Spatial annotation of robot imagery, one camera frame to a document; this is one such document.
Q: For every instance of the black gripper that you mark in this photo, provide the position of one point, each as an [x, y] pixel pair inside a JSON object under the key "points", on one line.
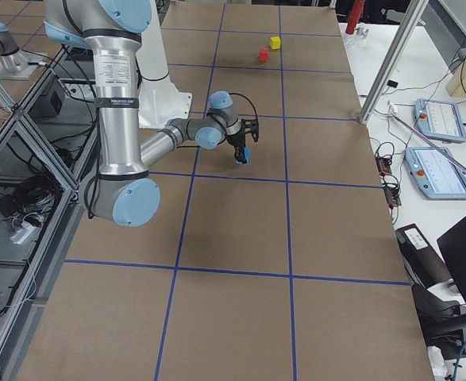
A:
{"points": [[236, 140]]}

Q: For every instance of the blue wooden block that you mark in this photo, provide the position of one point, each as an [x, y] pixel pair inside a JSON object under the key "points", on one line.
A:
{"points": [[247, 157]]}

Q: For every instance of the red wooden block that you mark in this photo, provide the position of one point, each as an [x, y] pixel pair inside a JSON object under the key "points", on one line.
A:
{"points": [[263, 55]]}

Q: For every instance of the yellow wooden block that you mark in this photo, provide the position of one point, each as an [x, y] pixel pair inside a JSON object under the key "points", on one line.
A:
{"points": [[275, 43]]}

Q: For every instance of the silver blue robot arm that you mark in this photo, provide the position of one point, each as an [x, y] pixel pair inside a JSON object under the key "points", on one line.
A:
{"points": [[119, 187]]}

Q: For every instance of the red cylinder bottle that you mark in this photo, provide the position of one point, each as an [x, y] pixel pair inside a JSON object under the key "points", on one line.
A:
{"points": [[354, 16]]}

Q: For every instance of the lower teach pendant tablet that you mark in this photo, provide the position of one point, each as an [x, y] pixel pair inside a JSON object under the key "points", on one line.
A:
{"points": [[434, 175]]}

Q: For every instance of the teach pendant tablet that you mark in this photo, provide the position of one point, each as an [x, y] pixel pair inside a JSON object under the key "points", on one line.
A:
{"points": [[439, 120], [434, 175]]}

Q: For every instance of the upper teach pendant tablet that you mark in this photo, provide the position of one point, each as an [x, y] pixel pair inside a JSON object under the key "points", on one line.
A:
{"points": [[439, 120]]}

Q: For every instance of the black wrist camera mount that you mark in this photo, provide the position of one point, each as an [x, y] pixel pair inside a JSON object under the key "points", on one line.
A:
{"points": [[252, 127]]}

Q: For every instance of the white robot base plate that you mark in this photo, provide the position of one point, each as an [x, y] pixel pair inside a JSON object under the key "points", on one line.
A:
{"points": [[155, 112]]}

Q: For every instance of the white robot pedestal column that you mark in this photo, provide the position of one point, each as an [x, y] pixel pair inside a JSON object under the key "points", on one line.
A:
{"points": [[152, 62]]}

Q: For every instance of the grey aluminium frame post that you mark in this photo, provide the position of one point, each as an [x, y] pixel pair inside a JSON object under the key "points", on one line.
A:
{"points": [[401, 38]]}

